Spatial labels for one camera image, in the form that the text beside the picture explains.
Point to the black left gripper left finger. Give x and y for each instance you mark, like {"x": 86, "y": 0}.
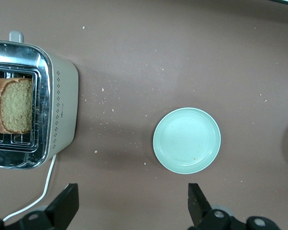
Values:
{"x": 62, "y": 208}

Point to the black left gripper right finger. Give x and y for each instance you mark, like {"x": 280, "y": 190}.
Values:
{"x": 199, "y": 210}

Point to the mint green round plate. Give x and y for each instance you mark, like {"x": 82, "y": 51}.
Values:
{"x": 187, "y": 141}

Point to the beige chrome toaster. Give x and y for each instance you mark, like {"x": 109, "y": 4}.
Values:
{"x": 62, "y": 107}

